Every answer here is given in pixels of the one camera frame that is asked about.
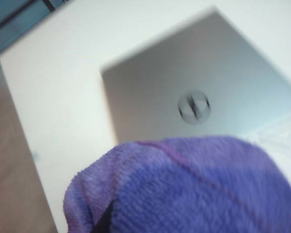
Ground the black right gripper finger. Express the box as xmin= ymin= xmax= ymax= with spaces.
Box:
xmin=93 ymin=200 xmax=115 ymax=233

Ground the purple microfibre rag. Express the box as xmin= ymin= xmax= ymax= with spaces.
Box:
xmin=63 ymin=135 xmax=291 ymax=233

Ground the silver Dell laptop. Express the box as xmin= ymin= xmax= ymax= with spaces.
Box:
xmin=99 ymin=5 xmax=291 ymax=146

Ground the white Nice Try sticker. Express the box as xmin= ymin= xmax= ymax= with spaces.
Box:
xmin=254 ymin=114 xmax=291 ymax=170

